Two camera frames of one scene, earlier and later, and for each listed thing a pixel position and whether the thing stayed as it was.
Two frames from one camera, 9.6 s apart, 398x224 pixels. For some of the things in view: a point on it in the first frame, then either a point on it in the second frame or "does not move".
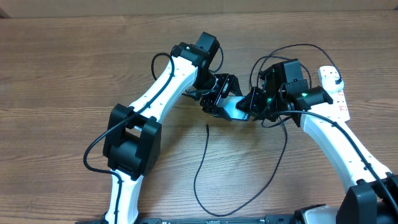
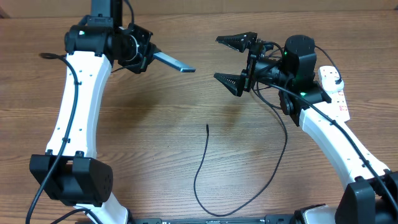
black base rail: (281, 219) does not move
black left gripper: (209, 102) to (149, 48)
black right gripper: (251, 104) to (254, 54)
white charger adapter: (329, 84) does not move
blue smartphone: (229, 103) to (172, 62)
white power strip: (340, 107) does not move
